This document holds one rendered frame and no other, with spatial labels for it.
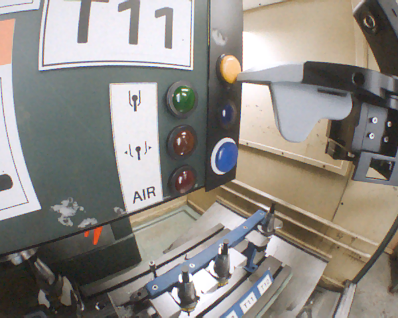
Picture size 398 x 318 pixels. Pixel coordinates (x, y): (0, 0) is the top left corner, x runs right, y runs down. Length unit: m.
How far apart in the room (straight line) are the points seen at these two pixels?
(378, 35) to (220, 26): 0.14
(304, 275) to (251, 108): 0.97
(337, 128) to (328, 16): 0.78
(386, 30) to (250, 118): 0.87
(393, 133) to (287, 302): 0.96
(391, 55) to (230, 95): 0.16
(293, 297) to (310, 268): 0.19
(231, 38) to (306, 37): 0.76
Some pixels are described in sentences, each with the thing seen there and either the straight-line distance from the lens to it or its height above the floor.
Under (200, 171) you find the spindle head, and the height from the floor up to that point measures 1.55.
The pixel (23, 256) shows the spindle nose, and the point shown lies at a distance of 0.34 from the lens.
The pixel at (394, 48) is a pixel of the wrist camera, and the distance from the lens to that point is 0.19.
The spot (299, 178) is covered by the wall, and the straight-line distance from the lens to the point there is 0.92.
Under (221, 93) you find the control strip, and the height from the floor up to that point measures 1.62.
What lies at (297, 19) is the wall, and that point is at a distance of 0.97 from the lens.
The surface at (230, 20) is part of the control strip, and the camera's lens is 0.18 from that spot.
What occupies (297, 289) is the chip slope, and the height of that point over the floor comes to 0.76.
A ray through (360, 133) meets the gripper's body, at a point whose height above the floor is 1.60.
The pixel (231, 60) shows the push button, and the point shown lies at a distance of 0.15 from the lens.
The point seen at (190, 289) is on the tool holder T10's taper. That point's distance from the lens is 0.39.
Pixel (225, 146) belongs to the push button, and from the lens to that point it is 0.15.
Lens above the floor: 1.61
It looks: 20 degrees down
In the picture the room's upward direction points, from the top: 1 degrees clockwise
